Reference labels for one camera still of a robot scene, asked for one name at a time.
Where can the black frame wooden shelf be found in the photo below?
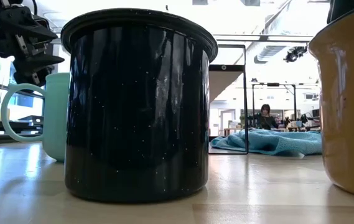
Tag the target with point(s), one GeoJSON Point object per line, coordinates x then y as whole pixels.
{"type": "Point", "coordinates": [226, 68]}

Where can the person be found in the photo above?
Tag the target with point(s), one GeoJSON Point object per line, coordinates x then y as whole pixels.
{"type": "Point", "coordinates": [265, 121]}

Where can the black metal frame rig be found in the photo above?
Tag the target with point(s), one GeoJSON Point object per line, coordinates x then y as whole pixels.
{"type": "Point", "coordinates": [273, 84]}

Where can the turquoise ceramic mug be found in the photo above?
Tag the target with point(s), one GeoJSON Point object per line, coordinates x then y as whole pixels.
{"type": "Point", "coordinates": [57, 124]}

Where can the mustard yellow mug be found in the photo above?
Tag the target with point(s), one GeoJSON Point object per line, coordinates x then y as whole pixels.
{"type": "Point", "coordinates": [351, 109]}

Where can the blue microfibre cloth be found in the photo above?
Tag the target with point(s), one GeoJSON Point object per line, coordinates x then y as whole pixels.
{"type": "Point", "coordinates": [273, 141]}

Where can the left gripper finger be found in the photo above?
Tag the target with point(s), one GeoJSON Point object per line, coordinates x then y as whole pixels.
{"type": "Point", "coordinates": [38, 68]}
{"type": "Point", "coordinates": [27, 26]}

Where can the black speckled enamel mug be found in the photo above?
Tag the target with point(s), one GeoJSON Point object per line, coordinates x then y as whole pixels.
{"type": "Point", "coordinates": [136, 109]}

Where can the black ceiling spotlight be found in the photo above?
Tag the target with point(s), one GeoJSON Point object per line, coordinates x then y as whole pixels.
{"type": "Point", "coordinates": [293, 54]}

